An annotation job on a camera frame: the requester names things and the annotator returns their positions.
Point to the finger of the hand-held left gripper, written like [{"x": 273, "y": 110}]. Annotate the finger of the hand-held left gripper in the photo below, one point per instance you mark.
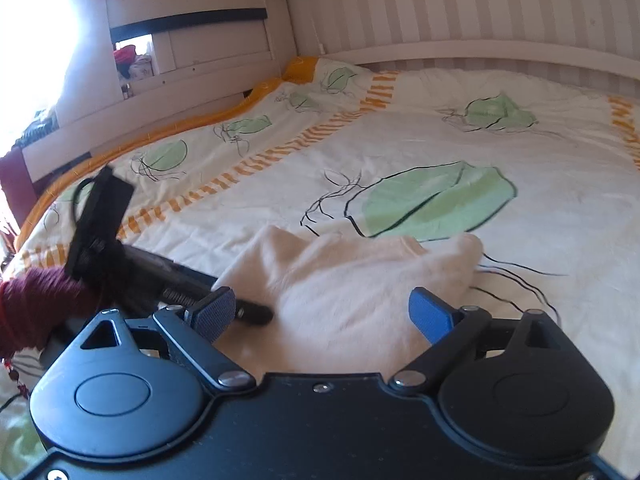
[{"x": 255, "y": 314}]

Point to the small dark bottle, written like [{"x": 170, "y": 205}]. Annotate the small dark bottle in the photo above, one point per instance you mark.
[{"x": 126, "y": 91}]

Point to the white wooden bed frame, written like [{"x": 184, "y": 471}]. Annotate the white wooden bed frame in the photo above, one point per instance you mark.
[{"x": 500, "y": 50}]

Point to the red cloth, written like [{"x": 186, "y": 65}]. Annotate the red cloth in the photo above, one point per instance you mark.
[{"x": 125, "y": 55}]

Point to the person's left forearm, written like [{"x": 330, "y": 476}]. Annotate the person's left forearm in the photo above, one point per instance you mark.
[{"x": 40, "y": 300}]

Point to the beige printed sweater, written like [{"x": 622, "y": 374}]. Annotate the beige printed sweater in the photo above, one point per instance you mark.
[{"x": 350, "y": 290}]

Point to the dark red wooden cabinet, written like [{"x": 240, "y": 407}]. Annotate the dark red wooden cabinet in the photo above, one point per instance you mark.
[{"x": 15, "y": 185}]

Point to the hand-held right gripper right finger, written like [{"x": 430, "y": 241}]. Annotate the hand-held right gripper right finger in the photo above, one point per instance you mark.
[{"x": 430, "y": 315}]

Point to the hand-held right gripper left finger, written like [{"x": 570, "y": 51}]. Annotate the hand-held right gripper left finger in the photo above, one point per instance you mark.
[{"x": 215, "y": 310}]

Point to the white panel with black stripes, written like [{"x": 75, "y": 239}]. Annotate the white panel with black stripes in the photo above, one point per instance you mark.
[{"x": 210, "y": 45}]

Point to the leaf-print white duvet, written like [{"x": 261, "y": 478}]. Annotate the leaf-print white duvet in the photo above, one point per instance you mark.
[{"x": 400, "y": 160}]

